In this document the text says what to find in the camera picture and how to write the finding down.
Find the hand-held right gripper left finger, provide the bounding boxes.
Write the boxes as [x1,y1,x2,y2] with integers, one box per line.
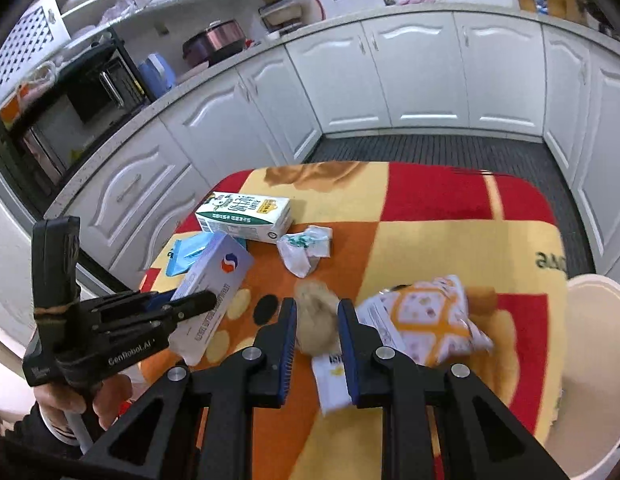
[80,297,298,480]

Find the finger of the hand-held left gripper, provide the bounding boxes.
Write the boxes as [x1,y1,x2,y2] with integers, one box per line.
[97,290,219,335]
[87,290,163,314]

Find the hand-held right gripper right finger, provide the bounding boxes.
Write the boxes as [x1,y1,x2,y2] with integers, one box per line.
[337,298,572,480]

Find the purple white cardboard box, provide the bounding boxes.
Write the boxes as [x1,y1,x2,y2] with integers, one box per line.
[168,232,255,367]

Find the white plastic bin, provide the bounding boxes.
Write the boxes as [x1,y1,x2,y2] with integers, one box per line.
[532,273,620,480]

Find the person's left hand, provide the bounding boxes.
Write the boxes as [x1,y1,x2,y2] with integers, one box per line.
[34,373,134,442]

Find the small white carton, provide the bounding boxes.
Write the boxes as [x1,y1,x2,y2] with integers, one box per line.
[311,352,354,416]

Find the blue plastic bag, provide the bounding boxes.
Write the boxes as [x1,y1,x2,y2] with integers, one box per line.
[164,233,249,277]

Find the white orange patterned snack bag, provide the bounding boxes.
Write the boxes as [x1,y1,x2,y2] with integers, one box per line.
[356,274,495,367]

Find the crumpled white green wrapper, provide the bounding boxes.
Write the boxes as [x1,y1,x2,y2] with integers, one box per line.
[276,224,335,279]

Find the green white milk carton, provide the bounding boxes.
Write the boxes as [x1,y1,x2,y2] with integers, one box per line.
[195,190,295,245]

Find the black microwave oven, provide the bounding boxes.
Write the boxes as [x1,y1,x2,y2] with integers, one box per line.
[0,30,158,213]

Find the red yellow printed blanket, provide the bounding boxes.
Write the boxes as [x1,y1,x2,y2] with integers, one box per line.
[138,161,572,480]

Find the blue kettle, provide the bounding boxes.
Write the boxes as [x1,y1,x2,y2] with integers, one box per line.
[138,53,177,102]

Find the dark striped floor mat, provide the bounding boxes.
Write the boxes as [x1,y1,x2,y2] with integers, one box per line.
[304,133,597,277]

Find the copper cooking pot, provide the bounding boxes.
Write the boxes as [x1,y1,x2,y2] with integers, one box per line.
[182,18,244,68]

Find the white base cabinets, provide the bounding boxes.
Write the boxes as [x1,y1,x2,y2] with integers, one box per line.
[42,0,620,293]

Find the dish rack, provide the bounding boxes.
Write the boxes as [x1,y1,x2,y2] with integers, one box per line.
[258,0,324,37]

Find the white lattice wall cabinet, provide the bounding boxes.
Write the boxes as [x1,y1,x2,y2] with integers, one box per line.
[0,0,297,93]

